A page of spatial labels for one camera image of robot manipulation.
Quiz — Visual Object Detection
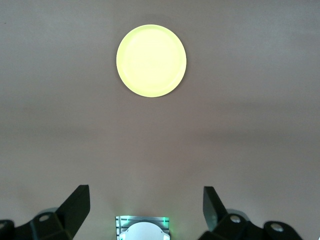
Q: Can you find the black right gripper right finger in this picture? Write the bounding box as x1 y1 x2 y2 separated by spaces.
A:
198 186 305 240

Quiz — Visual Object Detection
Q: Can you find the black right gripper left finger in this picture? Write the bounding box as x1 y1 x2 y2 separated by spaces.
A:
0 184 91 240

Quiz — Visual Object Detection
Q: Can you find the yellow round plate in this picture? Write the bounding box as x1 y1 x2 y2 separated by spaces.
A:
116 24 187 98

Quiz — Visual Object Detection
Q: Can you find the brown table cover sheet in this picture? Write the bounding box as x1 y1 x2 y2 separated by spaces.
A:
0 0 320 240

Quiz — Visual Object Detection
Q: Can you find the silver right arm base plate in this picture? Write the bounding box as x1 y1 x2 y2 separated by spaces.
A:
114 215 171 240

